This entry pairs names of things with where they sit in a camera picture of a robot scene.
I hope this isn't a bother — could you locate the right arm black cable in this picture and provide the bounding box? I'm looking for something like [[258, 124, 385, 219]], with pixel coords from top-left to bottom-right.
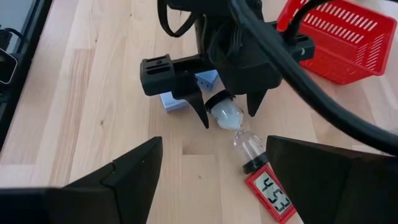
[[229, 0, 398, 156]]

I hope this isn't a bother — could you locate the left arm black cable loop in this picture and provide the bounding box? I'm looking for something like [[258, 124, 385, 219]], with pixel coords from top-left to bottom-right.
[[157, 0, 200, 38]]

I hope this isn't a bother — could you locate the black aluminium table frame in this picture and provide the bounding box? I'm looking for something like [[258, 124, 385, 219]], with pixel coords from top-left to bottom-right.
[[0, 0, 53, 150]]

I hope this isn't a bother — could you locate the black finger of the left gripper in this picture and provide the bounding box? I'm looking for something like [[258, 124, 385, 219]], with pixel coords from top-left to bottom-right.
[[172, 90, 210, 129], [246, 89, 269, 118]]

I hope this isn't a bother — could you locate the light blue USB charger block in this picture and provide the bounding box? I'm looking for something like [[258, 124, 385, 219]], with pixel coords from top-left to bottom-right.
[[159, 69, 220, 113]]

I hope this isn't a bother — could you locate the red digital timer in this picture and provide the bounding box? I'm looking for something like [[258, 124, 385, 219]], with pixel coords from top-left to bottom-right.
[[244, 163, 298, 224]]

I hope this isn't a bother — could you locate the black device with white outline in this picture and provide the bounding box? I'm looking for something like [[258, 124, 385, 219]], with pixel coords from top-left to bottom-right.
[[0, 48, 19, 85]]

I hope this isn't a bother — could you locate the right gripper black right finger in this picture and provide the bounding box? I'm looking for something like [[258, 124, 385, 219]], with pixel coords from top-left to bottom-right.
[[266, 134, 398, 224]]

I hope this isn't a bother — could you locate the red slotted plastic basket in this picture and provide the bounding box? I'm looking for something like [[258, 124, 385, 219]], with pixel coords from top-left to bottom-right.
[[276, 0, 398, 85]]

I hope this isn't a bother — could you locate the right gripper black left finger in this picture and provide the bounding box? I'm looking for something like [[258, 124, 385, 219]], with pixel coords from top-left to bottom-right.
[[0, 136, 164, 224]]

